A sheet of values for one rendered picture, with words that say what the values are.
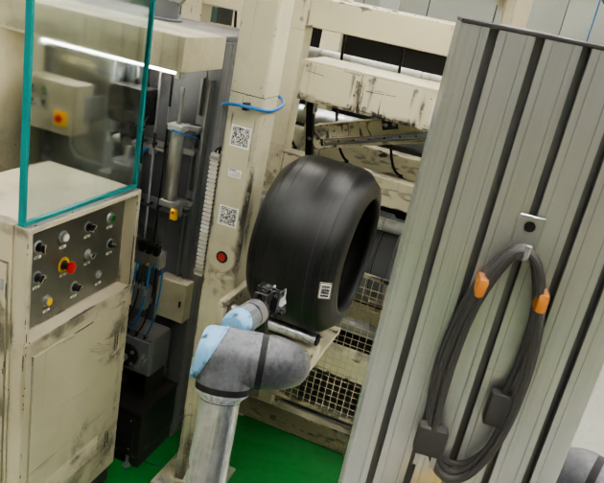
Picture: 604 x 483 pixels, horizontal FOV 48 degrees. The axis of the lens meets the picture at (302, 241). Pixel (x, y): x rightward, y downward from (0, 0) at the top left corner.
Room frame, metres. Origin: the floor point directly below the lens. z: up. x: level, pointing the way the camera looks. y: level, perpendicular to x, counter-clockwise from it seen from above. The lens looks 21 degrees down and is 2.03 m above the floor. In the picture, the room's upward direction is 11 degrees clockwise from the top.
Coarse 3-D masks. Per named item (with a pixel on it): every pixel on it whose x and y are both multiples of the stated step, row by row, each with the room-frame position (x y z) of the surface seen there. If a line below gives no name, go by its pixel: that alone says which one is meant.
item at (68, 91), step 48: (48, 0) 1.75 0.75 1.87; (96, 0) 1.94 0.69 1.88; (144, 0) 2.16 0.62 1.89; (48, 48) 1.76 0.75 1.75; (96, 48) 1.95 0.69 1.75; (144, 48) 2.19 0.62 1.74; (48, 96) 1.77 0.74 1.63; (96, 96) 1.97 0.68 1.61; (144, 96) 2.20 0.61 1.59; (48, 144) 1.78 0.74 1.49; (96, 144) 1.98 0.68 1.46; (48, 192) 1.79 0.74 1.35; (96, 192) 2.00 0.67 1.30
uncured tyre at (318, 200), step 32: (320, 160) 2.22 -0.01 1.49; (288, 192) 2.05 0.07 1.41; (320, 192) 2.05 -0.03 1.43; (352, 192) 2.07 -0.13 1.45; (256, 224) 2.03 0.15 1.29; (288, 224) 1.98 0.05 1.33; (320, 224) 1.97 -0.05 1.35; (352, 224) 2.01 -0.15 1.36; (256, 256) 1.98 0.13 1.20; (288, 256) 1.95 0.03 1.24; (320, 256) 1.93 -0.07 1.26; (352, 256) 2.45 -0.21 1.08; (256, 288) 1.99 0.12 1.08; (288, 288) 1.94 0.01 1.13; (352, 288) 2.29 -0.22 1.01; (288, 320) 2.03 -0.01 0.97; (320, 320) 1.98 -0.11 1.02
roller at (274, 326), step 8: (232, 304) 2.16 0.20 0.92; (272, 320) 2.10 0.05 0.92; (280, 320) 2.11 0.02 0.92; (272, 328) 2.09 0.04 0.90; (280, 328) 2.08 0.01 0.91; (288, 328) 2.08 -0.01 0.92; (296, 328) 2.08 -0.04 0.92; (296, 336) 2.06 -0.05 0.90; (304, 336) 2.05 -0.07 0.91; (312, 336) 2.05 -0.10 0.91; (320, 336) 2.08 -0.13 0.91; (312, 344) 2.05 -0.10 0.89
